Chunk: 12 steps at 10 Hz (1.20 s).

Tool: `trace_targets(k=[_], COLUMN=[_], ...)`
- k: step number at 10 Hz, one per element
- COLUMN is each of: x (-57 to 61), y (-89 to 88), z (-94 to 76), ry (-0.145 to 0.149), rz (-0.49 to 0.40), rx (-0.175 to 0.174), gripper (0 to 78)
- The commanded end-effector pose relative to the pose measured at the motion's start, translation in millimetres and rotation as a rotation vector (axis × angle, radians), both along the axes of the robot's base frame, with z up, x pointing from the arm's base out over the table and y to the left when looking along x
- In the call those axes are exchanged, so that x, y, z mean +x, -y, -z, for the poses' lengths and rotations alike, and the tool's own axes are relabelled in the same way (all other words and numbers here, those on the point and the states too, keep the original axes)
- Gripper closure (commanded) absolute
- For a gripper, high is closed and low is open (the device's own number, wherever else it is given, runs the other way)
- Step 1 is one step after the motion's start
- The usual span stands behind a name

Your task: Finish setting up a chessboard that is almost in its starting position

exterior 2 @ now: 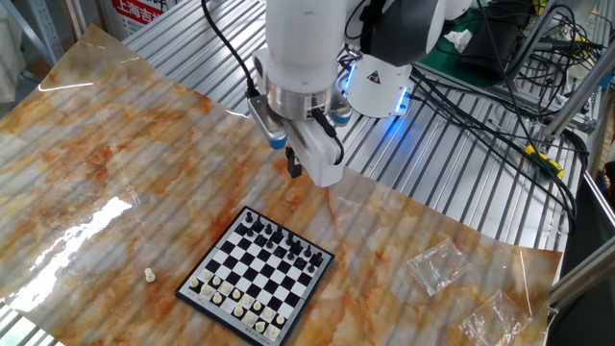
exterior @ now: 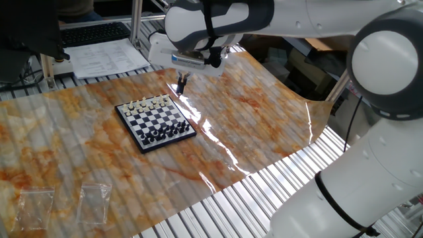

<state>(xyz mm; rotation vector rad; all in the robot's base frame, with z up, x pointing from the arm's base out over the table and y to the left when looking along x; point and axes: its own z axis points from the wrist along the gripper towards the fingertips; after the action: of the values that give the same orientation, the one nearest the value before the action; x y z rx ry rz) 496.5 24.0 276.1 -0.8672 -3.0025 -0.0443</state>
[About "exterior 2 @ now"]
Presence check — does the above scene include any aluminium profile rail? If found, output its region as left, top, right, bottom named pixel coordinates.
left=547, top=235, right=615, bottom=311

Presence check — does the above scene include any orange marble pattern mat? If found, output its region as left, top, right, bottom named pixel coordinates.
left=0, top=23, right=563, bottom=346

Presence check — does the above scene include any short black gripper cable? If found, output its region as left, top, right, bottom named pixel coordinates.
left=309, top=108, right=346, bottom=167

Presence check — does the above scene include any grey metal bar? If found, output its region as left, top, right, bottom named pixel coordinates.
left=504, top=0, right=571, bottom=83

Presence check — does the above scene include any yellow handled screwdriver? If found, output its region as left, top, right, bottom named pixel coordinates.
left=486, top=117, right=566, bottom=180

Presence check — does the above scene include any black framed folding chessboard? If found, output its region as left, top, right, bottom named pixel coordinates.
left=174, top=205, right=336, bottom=346

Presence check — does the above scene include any thick black table cable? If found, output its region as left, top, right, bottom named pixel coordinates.
left=410, top=66, right=578, bottom=236

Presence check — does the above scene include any black fabric pouch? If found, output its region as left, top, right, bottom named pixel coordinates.
left=455, top=9, right=528, bottom=83

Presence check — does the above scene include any red and white sign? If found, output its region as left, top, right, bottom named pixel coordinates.
left=110, top=0, right=168, bottom=38

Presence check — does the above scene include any crumpled white tissue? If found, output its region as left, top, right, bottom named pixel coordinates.
left=443, top=28, right=475, bottom=54

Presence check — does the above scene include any grey slotted steel upright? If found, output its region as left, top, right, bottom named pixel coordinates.
left=26, top=0, right=66, bottom=63

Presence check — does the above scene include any aluminium profile post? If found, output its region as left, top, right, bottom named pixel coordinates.
left=540, top=47, right=615, bottom=143

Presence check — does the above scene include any green table mat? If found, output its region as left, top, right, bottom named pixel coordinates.
left=410, top=7, right=513, bottom=91

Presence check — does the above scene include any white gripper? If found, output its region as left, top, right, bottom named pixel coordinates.
left=285, top=118, right=346, bottom=189

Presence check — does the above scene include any beige metal post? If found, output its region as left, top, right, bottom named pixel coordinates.
left=60, top=0, right=90, bottom=43

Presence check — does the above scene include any silver ribbed bar blue cap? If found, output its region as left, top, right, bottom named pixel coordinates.
left=329, top=88, right=354, bottom=128
left=247, top=92, right=289, bottom=151

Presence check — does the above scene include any clear plastic zip bag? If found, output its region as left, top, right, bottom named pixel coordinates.
left=404, top=237, right=473, bottom=298
left=457, top=288, right=534, bottom=346

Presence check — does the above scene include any long black arm cable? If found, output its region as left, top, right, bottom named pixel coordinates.
left=200, top=0, right=261, bottom=101

